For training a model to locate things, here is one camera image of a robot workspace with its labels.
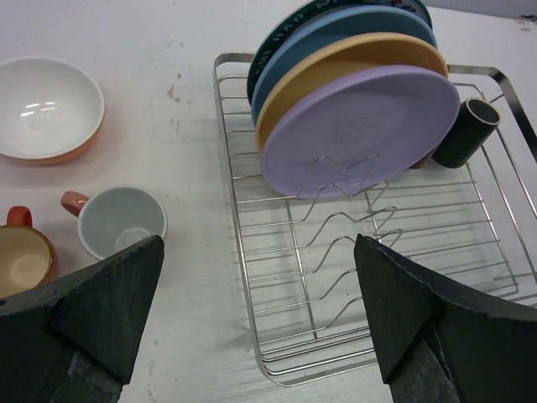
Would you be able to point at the orange mug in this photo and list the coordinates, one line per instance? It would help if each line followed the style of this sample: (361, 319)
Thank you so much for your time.
(28, 258)

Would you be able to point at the black cup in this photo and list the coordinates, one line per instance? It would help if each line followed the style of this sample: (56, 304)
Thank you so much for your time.
(476, 121)

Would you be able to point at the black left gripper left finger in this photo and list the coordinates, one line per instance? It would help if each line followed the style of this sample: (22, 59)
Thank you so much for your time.
(77, 338)

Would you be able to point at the dark red cup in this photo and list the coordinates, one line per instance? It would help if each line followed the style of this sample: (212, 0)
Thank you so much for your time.
(422, 161)

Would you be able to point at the light blue plate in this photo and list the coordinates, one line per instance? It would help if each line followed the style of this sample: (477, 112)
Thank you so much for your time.
(330, 27)

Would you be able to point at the orange bowl white inside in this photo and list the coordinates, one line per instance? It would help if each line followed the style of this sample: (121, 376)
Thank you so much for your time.
(51, 110)

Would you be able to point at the yellow plate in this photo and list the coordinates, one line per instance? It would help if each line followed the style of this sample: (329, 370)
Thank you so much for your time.
(346, 56)

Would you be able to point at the pink dotted mug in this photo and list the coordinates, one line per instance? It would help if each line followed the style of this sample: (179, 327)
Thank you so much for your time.
(115, 218)

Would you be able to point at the dark teal plate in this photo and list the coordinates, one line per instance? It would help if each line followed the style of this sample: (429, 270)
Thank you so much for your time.
(305, 14)

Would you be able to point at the purple plate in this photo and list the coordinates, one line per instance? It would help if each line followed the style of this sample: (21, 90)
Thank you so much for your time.
(359, 130)

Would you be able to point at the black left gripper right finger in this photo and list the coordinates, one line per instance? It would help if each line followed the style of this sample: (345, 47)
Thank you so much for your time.
(437, 340)

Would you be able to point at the metal wire dish rack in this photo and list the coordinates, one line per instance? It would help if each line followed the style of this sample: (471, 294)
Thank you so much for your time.
(475, 225)

